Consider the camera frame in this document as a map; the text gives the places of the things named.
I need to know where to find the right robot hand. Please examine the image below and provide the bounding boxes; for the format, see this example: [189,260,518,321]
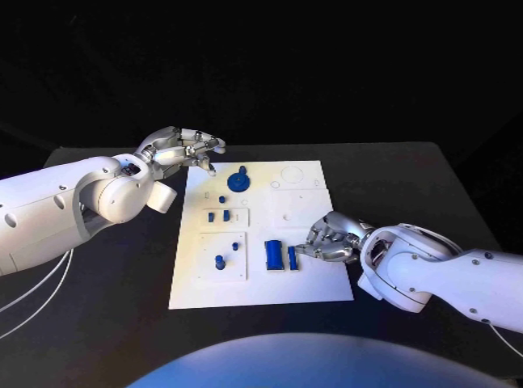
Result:
[293,211,376,264]

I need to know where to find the thick blue cylinder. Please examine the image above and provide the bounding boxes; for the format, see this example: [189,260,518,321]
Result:
[265,239,286,272]

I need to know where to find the white cable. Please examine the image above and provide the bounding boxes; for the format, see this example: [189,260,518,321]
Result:
[487,323,523,371]
[0,250,72,323]
[0,250,77,348]

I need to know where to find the blue gear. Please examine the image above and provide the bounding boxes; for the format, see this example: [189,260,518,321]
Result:
[227,165,253,193]

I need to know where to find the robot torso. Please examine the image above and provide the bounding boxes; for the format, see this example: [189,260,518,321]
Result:
[126,332,516,388]

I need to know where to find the white task board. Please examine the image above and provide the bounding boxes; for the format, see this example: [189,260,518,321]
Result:
[167,160,356,310]

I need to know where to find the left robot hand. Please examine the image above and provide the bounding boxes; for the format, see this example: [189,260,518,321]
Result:
[133,126,228,180]

